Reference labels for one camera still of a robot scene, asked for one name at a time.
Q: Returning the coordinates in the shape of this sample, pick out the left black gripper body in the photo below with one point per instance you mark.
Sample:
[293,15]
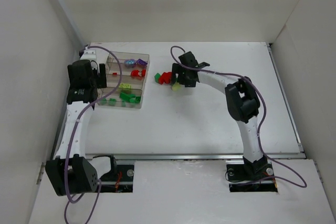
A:
[99,76]

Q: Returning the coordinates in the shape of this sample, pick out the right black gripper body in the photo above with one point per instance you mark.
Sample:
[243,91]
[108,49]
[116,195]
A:
[177,73]

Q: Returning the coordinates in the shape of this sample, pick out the large red lego block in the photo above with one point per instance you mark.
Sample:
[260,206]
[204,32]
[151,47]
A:
[165,78]

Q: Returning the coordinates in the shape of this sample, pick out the lime lego pile block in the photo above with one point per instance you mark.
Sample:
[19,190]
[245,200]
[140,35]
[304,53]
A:
[176,86]

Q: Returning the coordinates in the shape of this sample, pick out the small green lego bottom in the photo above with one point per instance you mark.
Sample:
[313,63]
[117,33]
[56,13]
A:
[103,101]

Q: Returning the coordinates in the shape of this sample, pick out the red arch lego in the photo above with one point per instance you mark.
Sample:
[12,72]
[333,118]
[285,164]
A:
[135,73]

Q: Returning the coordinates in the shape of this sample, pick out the small red lego block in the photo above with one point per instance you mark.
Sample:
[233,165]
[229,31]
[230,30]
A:
[143,73]

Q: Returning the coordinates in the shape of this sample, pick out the purple square lego brick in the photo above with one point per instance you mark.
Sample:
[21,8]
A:
[141,63]

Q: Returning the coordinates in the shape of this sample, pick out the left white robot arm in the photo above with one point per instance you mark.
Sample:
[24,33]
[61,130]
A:
[69,171]

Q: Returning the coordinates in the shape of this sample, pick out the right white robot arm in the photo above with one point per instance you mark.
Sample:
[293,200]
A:
[241,99]

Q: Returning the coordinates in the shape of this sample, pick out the lime lego in tray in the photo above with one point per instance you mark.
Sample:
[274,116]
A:
[125,86]

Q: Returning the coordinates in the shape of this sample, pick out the clear compartment organizer tray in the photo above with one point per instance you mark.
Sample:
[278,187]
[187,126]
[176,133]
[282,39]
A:
[126,75]

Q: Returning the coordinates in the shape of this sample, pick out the dark green flat lego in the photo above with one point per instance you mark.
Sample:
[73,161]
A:
[127,97]

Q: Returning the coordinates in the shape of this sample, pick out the green square lego in tray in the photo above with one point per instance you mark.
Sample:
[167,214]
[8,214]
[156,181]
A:
[135,100]

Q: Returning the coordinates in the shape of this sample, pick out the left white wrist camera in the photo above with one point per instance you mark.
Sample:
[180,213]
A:
[88,54]

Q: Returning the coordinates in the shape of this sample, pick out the aluminium rail front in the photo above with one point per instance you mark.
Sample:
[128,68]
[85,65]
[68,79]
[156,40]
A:
[181,157]

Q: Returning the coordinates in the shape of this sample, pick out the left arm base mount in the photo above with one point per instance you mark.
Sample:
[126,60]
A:
[120,181]

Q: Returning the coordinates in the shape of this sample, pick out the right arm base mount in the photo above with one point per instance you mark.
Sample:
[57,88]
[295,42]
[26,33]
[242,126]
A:
[240,181]

